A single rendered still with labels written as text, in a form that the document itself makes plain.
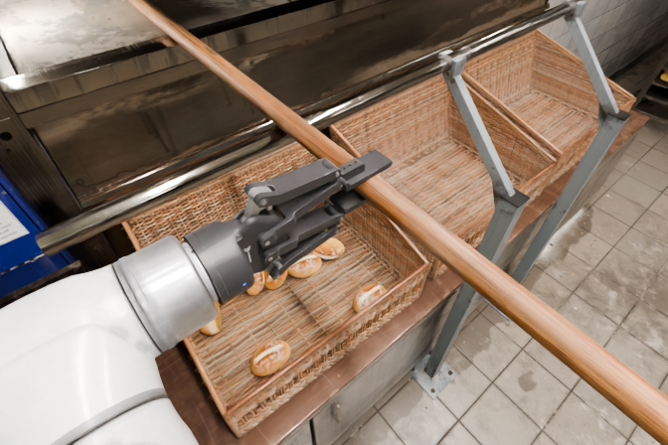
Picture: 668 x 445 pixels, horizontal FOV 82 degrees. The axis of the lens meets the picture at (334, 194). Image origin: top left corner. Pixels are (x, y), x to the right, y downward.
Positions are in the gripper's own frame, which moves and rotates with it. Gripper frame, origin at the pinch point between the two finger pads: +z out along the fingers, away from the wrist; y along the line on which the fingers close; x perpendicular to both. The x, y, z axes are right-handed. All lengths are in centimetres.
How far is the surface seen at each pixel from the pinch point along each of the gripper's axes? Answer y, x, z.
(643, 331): 119, 48, 121
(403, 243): 47, -12, 28
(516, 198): 24.3, 4.7, 39.5
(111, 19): 2, -75, -7
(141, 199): 2.7, -16.4, -21.1
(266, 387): 48, -4, -17
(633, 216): 119, 18, 184
